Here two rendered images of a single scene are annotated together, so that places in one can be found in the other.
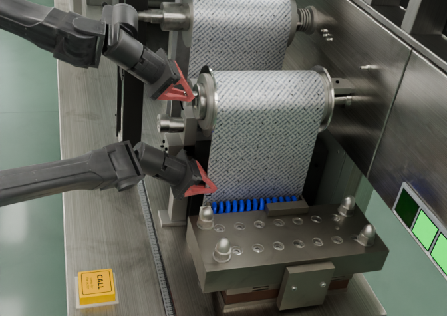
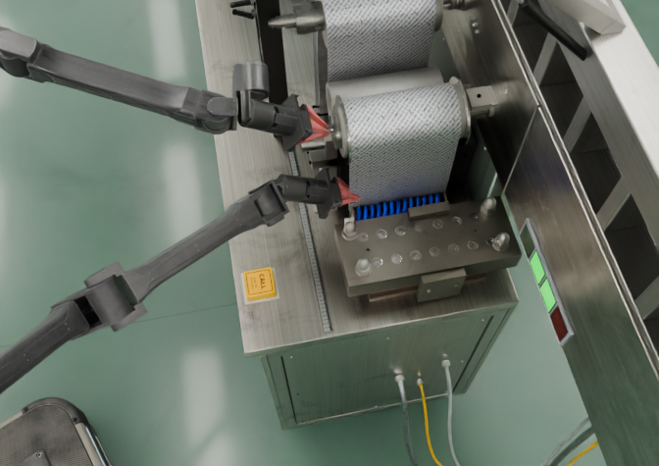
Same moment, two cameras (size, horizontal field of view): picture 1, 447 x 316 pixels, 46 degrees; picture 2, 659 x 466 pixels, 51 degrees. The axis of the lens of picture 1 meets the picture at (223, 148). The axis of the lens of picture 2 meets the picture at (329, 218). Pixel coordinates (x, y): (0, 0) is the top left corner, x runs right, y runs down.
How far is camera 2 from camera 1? 0.66 m
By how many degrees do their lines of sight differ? 28
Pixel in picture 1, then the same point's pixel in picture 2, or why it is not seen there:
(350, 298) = (487, 285)
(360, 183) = not seen: hidden behind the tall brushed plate
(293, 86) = (429, 115)
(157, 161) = (300, 192)
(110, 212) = not seen: hidden behind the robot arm
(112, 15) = (242, 77)
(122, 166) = (268, 210)
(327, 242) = (463, 248)
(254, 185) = (396, 190)
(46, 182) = (206, 249)
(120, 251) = (278, 243)
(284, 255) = (420, 266)
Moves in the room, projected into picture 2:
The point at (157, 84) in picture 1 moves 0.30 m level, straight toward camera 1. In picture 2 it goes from (292, 140) to (286, 279)
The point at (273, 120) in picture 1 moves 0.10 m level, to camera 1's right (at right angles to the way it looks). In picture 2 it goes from (408, 147) to (456, 153)
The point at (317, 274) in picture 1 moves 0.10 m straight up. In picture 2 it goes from (449, 281) to (456, 261)
